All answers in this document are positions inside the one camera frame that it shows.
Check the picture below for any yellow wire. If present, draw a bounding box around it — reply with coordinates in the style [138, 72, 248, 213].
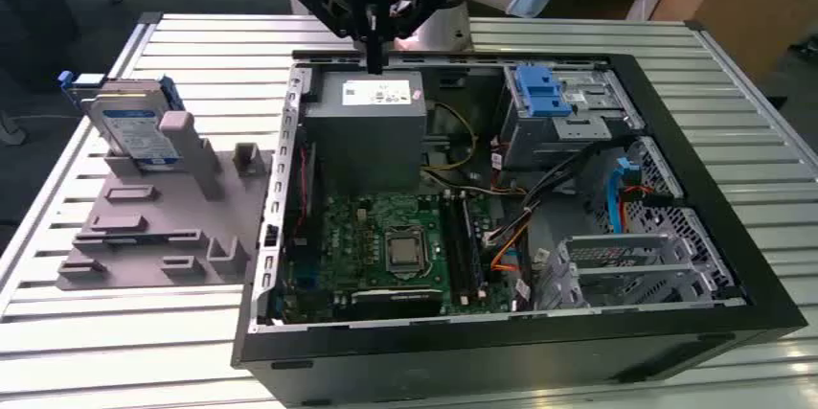
[421, 101, 480, 173]

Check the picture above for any black chair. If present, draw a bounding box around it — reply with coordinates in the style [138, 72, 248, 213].
[0, 0, 83, 94]

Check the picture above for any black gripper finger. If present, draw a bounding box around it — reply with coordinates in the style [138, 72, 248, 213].
[376, 0, 450, 76]
[290, 0, 380, 76]

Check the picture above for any CPU socket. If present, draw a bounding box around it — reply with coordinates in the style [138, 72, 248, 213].
[380, 224, 433, 282]

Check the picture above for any black open PC case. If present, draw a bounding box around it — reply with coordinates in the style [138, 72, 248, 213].
[230, 49, 808, 406]

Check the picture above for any grey parts rack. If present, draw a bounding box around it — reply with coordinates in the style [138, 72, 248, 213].
[55, 110, 278, 291]

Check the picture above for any hard disk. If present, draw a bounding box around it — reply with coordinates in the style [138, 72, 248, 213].
[57, 71, 189, 173]

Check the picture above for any metal optical drive cage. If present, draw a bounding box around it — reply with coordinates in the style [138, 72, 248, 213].
[501, 62, 647, 171]

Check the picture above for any orange data wire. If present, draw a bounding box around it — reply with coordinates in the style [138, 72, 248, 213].
[489, 241, 533, 281]

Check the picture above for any metal disk bay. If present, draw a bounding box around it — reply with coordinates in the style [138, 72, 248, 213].
[550, 232, 739, 310]

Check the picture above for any blue data wire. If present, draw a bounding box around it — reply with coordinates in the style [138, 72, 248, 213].
[612, 155, 643, 239]

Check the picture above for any black cable bundle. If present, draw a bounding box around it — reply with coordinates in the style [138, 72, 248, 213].
[482, 138, 620, 250]

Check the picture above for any silver CPU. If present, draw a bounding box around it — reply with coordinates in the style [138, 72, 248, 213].
[389, 238, 425, 267]

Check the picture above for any black graphics card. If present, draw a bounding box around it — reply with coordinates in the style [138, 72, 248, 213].
[345, 285, 448, 320]

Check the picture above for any red orange power wire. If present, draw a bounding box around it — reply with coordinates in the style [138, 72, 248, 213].
[622, 182, 677, 207]

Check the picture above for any blue plastic drive latch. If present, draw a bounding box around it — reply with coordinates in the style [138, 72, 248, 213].
[514, 64, 576, 119]

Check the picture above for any grey stand foot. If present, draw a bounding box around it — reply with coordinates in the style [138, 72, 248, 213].
[0, 109, 29, 147]

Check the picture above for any black RAM slot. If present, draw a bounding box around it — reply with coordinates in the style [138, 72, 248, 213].
[440, 192, 468, 304]
[449, 192, 476, 303]

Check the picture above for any green motherboard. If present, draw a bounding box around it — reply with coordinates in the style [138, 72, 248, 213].
[281, 191, 517, 325]

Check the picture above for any grey power supply unit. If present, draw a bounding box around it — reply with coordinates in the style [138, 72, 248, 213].
[298, 69, 430, 195]

